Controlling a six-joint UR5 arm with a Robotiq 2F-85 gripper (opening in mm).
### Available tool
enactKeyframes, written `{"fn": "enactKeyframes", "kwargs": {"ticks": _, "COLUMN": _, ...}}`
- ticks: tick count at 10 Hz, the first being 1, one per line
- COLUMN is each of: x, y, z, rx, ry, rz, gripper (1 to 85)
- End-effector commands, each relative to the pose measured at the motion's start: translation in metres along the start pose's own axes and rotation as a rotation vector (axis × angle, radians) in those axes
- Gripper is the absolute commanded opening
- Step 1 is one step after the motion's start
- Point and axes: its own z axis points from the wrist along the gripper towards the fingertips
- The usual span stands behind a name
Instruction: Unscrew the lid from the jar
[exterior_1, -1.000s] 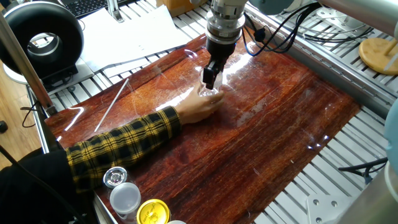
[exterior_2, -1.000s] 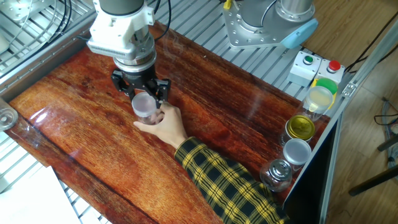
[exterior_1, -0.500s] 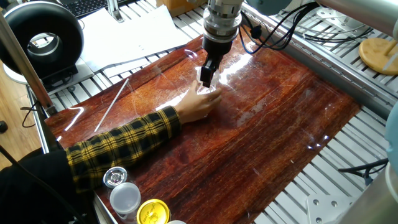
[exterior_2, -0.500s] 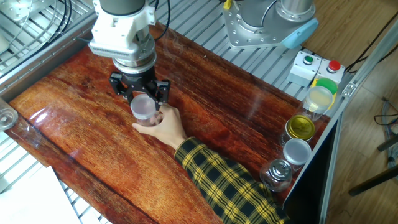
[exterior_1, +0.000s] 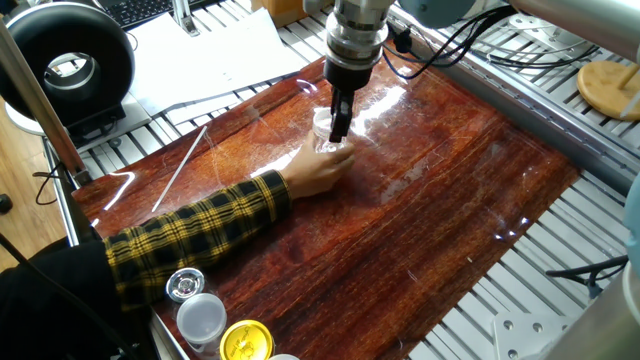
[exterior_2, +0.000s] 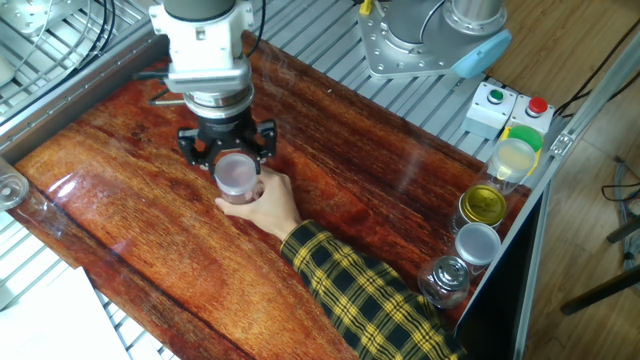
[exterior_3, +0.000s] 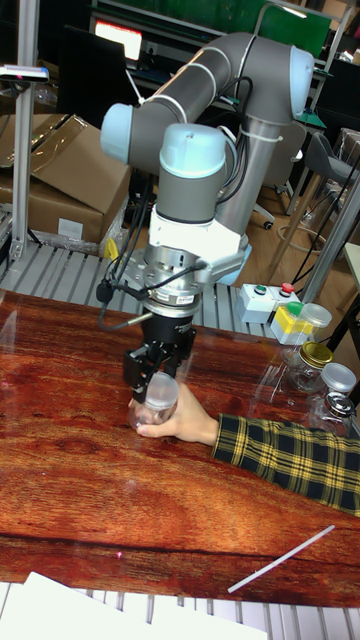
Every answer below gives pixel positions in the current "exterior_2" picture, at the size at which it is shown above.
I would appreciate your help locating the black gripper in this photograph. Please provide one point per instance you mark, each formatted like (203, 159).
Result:
(225, 132)

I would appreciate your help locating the frosted white jar lid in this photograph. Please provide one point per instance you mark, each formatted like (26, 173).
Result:
(235, 172)

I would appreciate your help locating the small clear jar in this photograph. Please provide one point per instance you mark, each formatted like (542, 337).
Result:
(240, 199)

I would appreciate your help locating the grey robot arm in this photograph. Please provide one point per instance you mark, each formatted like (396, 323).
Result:
(415, 20)

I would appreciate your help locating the yellow black plaid-sleeved forearm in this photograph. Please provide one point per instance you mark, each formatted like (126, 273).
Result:
(370, 305)

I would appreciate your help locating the jar with silver lid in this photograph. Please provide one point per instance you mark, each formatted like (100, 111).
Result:
(447, 280)

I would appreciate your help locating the jar with gold lid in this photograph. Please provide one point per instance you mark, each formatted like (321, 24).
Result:
(483, 204)

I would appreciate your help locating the jar with frosted lid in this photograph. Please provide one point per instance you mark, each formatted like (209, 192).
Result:
(477, 243)

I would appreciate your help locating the tall jar with clear lid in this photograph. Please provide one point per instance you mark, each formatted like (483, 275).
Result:
(511, 160)

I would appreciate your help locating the bare person's hand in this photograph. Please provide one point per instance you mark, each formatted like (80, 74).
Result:
(275, 207)

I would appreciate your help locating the clear plastic container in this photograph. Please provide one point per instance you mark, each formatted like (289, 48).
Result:
(10, 187)

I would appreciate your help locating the silver mounting plate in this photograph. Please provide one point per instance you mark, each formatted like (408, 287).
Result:
(30, 12)

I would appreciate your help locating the white paper sheet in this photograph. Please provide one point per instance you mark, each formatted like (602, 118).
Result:
(50, 320)

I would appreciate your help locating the white box green button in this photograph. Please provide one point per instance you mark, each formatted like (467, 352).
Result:
(487, 112)

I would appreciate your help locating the yellow box green cap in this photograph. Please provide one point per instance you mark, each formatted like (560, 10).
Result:
(527, 136)

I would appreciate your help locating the white box red button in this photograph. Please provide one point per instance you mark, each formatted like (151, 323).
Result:
(532, 116)

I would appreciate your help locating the black table side panel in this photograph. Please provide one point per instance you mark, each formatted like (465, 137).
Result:
(500, 325)

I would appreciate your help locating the dark chair leg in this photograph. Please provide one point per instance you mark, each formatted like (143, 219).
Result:
(600, 292)
(625, 230)

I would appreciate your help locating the silver aluminium frame rail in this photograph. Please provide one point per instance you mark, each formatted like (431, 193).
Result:
(60, 100)

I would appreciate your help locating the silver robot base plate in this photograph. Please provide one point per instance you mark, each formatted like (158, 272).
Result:
(400, 60)

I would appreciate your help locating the aluminium frame strut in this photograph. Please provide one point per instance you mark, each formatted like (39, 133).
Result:
(600, 85)

